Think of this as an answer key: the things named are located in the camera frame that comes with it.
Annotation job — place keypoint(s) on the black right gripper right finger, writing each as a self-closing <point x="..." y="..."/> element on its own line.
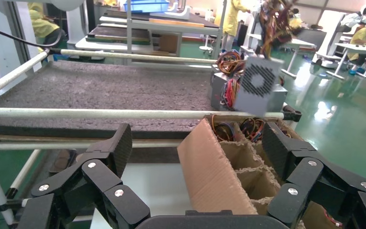
<point x="304" y="178"/>

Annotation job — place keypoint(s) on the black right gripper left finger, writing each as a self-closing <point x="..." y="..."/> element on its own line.
<point x="104" y="196"/>

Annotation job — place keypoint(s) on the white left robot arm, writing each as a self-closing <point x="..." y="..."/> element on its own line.
<point x="66" y="3"/>

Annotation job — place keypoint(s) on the cardboard box with dividers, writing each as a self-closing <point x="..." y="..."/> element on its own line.
<point x="208" y="173"/>

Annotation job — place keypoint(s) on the grey foam mat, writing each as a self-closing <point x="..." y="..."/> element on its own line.
<point x="75" y="88"/>

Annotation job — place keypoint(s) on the grey power supply, fan grille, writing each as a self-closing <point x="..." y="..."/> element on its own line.
<point x="216" y="88"/>

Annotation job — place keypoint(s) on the white table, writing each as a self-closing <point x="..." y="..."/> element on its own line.
<point x="296" y="44"/>
<point x="356" y="49"/>

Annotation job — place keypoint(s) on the white mobile robot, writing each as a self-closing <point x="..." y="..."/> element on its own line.
<point x="328" y="41"/>

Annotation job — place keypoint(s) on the seated person in yellow coat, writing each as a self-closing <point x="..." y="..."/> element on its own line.
<point x="361" y="39"/>

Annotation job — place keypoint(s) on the brown cardboard carton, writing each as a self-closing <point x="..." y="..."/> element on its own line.
<point x="168" y="43"/>

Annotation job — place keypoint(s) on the white grey upright column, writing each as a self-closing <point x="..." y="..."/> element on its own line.
<point x="3" y="63"/>

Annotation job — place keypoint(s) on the blue plastic tray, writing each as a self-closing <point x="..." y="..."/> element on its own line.
<point x="148" y="6"/>

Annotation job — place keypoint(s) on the white bracket stand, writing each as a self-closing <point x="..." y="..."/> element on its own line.
<point x="183" y="14"/>

